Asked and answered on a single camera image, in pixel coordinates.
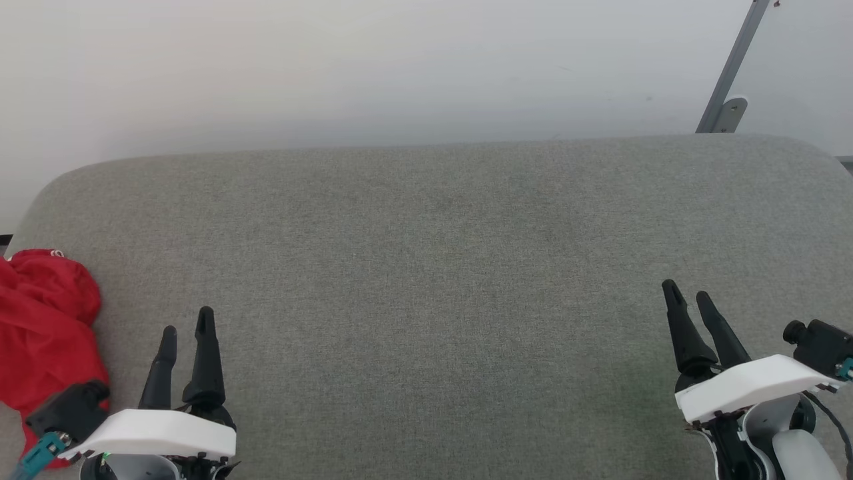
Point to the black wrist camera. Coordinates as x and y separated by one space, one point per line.
70 410
823 346

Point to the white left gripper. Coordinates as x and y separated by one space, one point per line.
160 433

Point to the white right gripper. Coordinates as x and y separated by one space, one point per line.
753 386

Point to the teal right camera connector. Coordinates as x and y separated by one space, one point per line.
846 368

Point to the grey metal bracket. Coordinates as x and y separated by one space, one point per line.
732 113

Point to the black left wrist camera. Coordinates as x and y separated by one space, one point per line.
70 410

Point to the teal left camera connector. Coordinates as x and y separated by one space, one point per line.
40 453

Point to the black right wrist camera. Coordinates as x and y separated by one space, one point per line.
823 346

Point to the teal camera connector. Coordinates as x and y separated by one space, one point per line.
40 453
846 368

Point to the grey metal bar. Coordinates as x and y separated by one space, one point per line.
733 63

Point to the red white jersey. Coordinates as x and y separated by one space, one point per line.
40 333

